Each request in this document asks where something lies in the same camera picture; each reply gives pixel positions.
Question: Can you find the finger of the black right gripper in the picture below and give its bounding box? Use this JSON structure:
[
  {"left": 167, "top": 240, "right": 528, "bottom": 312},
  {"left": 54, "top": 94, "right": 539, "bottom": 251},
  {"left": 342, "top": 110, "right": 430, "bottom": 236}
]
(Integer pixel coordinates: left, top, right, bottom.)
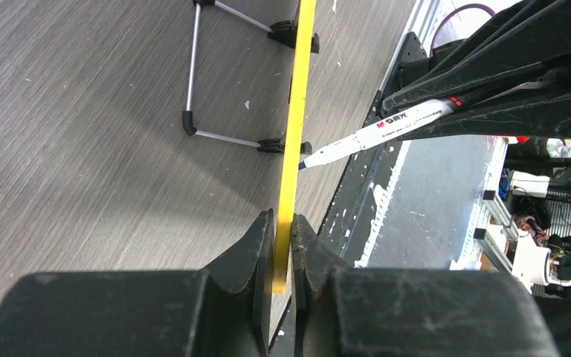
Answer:
[
  {"left": 382, "top": 0, "right": 571, "bottom": 110},
  {"left": 399, "top": 79, "right": 571, "bottom": 141}
]

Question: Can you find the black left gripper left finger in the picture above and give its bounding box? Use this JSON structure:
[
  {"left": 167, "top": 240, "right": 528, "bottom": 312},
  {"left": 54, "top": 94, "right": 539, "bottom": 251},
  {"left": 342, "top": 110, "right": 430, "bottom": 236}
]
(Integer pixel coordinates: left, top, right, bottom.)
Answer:
[{"left": 0, "top": 210, "right": 274, "bottom": 356}]

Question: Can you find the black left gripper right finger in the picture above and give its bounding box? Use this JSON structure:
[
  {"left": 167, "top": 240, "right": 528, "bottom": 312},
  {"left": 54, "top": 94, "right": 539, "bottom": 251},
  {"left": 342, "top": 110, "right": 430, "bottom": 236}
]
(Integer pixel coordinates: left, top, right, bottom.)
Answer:
[{"left": 291, "top": 215, "right": 558, "bottom": 356}]

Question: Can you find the white blue whiteboard marker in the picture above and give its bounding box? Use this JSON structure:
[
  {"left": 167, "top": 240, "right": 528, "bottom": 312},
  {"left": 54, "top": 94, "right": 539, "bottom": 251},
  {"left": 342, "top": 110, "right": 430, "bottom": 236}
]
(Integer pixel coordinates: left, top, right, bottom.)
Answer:
[{"left": 299, "top": 96, "right": 465, "bottom": 170}]

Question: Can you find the yellow framed whiteboard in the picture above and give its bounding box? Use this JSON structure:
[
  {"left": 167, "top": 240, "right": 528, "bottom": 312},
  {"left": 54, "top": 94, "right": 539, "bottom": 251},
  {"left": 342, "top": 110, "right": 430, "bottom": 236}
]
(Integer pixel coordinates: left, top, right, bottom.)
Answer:
[{"left": 271, "top": 0, "right": 317, "bottom": 294}]

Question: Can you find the black whiteboard stand clip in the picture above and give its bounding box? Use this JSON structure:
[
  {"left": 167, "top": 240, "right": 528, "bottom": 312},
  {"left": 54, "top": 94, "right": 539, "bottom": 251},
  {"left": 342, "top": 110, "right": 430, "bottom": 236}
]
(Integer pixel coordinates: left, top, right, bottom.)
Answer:
[{"left": 268, "top": 20, "right": 320, "bottom": 54}]

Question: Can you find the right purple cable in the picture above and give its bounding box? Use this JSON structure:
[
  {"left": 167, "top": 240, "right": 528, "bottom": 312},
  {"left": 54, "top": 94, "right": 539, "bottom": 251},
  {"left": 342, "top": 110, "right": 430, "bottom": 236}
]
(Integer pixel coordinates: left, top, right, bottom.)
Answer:
[{"left": 429, "top": 2, "right": 497, "bottom": 55}]

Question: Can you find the aluminium frame rail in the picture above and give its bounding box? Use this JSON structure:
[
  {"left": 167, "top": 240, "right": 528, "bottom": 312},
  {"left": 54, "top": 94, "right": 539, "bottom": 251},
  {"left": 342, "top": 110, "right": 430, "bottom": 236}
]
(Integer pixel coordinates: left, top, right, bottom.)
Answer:
[{"left": 450, "top": 137, "right": 518, "bottom": 272}]

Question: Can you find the silver wire whiteboard stand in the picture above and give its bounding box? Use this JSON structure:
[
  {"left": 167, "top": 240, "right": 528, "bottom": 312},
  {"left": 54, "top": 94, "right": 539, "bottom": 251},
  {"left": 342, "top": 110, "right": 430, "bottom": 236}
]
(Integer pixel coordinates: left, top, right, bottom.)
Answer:
[{"left": 182, "top": 1, "right": 293, "bottom": 149}]

